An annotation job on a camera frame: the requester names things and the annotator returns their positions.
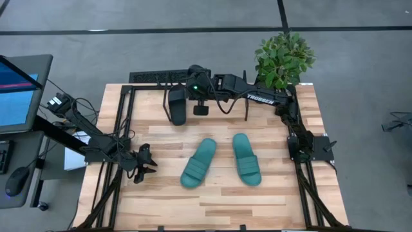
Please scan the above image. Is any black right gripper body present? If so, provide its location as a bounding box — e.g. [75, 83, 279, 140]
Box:
[185, 74, 216, 100]

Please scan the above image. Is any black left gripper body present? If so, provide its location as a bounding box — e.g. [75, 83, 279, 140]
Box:
[120, 150, 144, 172]

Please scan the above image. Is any black rubber slide sandal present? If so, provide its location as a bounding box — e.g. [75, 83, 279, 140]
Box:
[167, 84, 188, 127]

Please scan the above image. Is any teal rubber slide sandal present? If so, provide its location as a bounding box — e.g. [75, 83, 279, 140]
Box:
[232, 132, 263, 187]
[180, 137, 218, 189]

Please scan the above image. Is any white paper sheet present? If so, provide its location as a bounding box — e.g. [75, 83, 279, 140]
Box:
[64, 131, 88, 171]

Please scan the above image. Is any green leafy plant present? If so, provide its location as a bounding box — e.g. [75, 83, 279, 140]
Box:
[254, 31, 317, 91]

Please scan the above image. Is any grey desk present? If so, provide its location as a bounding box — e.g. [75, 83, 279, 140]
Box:
[0, 130, 45, 209]

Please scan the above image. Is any black computer mouse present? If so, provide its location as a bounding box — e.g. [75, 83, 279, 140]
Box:
[5, 166, 31, 198]

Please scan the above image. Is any black keyboard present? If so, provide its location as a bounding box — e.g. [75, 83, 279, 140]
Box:
[0, 140, 14, 175]

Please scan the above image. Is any computer monitor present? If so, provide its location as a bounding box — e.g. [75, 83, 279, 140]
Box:
[0, 53, 54, 135]

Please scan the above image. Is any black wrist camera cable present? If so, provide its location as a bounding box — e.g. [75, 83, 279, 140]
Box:
[205, 70, 250, 115]

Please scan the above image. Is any black aluminium table frame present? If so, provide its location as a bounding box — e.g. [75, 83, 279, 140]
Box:
[75, 82, 353, 232]

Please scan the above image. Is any black desk stand frame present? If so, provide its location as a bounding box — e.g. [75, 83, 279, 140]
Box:
[30, 115, 88, 209]

